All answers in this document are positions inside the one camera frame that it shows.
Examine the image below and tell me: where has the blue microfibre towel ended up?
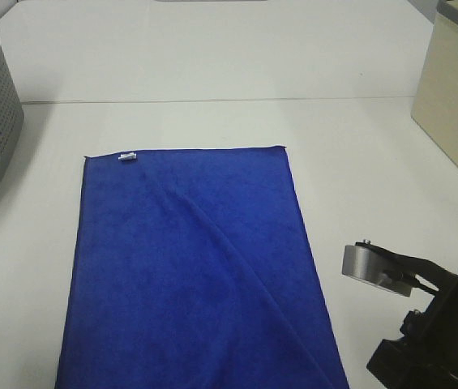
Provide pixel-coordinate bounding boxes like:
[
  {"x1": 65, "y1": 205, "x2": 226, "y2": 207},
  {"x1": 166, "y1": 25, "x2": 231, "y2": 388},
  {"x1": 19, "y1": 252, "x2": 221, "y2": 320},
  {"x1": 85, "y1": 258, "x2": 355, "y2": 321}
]
[{"x1": 55, "y1": 146, "x2": 348, "y2": 388}]

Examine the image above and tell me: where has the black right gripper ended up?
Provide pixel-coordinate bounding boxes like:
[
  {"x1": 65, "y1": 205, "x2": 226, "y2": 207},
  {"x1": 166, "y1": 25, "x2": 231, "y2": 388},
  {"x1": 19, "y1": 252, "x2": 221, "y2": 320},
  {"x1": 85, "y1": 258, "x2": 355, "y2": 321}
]
[{"x1": 366, "y1": 245, "x2": 458, "y2": 388}]

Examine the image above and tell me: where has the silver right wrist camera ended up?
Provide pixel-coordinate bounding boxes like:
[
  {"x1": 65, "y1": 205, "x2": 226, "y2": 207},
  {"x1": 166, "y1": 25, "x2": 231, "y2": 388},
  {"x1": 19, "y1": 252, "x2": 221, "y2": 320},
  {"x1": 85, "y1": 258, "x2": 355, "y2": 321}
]
[{"x1": 341, "y1": 244, "x2": 413, "y2": 297}]

